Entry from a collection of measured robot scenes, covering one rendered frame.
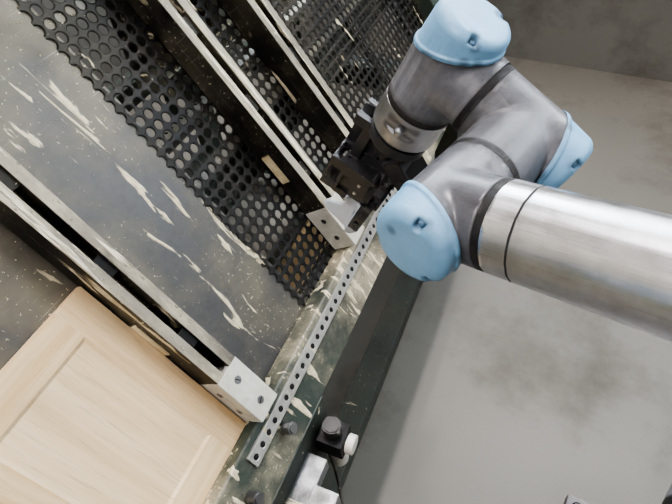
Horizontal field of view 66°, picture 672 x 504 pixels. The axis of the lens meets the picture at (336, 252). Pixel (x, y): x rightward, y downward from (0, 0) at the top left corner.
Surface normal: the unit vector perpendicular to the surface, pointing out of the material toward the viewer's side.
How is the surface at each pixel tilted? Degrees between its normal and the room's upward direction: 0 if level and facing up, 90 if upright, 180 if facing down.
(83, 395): 57
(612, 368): 0
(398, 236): 90
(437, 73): 85
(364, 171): 27
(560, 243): 46
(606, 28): 90
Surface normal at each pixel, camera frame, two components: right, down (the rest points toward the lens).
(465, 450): -0.09, -0.66
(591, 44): -0.47, 0.69
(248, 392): 0.72, -0.16
